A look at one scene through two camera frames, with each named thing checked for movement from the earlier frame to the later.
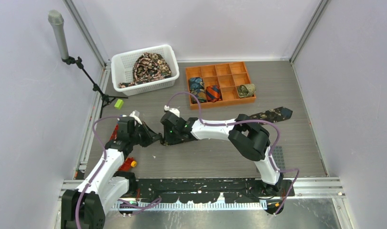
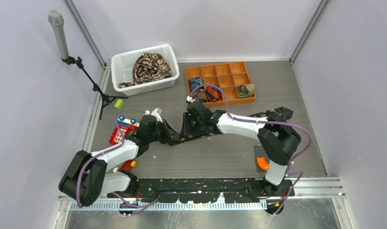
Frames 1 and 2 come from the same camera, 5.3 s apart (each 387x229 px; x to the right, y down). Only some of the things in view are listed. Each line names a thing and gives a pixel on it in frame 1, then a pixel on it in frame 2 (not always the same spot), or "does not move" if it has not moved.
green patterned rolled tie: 246,90 does not move
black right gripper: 167,139 -> 186,129
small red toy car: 129,163 does not move
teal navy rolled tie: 196,84 does not move
